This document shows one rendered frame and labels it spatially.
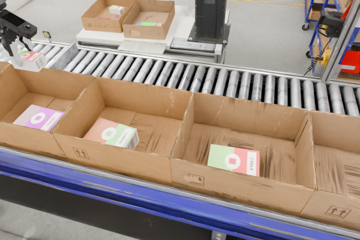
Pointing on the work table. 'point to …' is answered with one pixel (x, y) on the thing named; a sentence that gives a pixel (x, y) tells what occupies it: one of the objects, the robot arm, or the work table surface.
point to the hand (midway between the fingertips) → (27, 58)
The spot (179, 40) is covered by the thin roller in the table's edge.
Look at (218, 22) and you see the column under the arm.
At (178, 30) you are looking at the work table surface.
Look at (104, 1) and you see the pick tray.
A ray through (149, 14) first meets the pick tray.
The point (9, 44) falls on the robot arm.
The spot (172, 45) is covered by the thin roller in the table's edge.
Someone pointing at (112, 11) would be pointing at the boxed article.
